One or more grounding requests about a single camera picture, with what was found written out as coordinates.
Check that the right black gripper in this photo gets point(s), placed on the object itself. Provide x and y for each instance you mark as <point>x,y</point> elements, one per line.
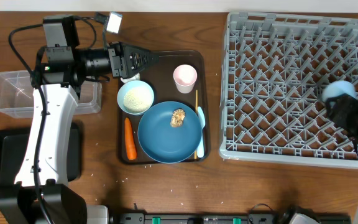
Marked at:
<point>345,105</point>

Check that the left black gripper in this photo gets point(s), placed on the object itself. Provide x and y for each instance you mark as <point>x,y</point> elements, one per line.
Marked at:
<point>117,60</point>

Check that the white paper napkin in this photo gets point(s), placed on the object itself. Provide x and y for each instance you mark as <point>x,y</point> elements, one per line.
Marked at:
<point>135,77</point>

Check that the light blue cup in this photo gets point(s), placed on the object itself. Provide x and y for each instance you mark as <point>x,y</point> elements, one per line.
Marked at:
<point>338,88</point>

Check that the light blue rice bowl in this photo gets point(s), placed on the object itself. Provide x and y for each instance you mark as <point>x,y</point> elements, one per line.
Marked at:
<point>135,97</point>

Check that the pink cup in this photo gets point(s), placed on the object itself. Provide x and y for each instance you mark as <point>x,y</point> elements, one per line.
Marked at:
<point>185,77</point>

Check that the dark blue plate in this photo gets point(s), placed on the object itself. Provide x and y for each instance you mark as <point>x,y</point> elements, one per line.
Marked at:
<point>164,143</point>

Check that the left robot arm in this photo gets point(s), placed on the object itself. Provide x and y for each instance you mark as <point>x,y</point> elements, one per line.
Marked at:
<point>40,191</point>

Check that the grey dishwasher rack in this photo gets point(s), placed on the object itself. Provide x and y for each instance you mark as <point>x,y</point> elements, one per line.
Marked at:
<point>274,70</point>

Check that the dark brown serving tray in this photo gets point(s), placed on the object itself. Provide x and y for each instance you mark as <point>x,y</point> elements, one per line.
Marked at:
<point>160,78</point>

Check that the brown food scrap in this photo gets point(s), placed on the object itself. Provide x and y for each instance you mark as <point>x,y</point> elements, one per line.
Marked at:
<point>178,117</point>

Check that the orange carrot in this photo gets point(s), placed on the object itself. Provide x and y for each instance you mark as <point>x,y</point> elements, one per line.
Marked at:
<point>129,140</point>

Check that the wooden chopstick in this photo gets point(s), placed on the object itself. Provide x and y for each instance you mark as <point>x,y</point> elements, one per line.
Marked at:
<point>196,111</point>

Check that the light blue plastic spoon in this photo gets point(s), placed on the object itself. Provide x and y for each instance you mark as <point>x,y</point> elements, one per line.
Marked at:
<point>200,148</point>

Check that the clear plastic bin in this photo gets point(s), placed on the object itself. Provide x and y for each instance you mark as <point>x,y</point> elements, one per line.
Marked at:
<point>16,96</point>

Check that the black plastic bin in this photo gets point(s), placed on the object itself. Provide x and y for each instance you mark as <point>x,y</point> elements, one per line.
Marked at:
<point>13,145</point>

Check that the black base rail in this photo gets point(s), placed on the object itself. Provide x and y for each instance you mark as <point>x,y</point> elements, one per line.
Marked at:
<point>140,218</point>

